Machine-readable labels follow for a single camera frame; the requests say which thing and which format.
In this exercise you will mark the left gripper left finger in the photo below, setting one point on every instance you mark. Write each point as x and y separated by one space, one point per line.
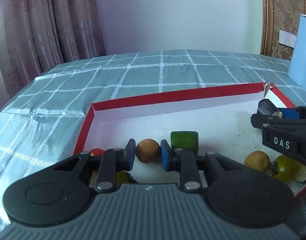
63 191

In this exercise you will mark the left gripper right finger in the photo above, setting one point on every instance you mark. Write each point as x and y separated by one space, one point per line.
233 191

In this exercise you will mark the dark eggplant cylinder piece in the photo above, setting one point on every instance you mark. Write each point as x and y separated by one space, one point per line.
266 107

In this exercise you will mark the small green tomato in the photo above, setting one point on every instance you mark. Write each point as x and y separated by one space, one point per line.
283 168

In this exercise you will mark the eggplant slice piece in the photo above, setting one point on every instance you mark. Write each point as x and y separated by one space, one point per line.
300 174

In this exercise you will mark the brown longan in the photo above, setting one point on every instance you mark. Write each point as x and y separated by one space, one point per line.
148 151
257 160

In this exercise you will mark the small red cherry tomato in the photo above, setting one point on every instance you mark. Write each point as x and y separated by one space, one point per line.
96 152

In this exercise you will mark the large green tomato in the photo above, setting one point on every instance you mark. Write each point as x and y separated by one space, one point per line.
125 177

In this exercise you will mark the green cucumber piece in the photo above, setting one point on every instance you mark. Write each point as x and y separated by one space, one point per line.
187 140

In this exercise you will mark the red shallow cardboard box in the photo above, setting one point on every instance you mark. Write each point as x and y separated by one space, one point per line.
220 115

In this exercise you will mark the light blue kettle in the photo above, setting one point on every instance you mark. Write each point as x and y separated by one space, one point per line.
297 70

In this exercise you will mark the teal checked bedspread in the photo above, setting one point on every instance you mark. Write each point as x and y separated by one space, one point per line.
40 125

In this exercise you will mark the gold framed headboard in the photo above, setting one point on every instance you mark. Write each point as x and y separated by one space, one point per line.
280 15

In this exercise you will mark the brown patterned curtain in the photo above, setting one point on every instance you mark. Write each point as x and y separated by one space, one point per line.
36 35

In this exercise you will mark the white wall switch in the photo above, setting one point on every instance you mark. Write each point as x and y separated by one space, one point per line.
287 39

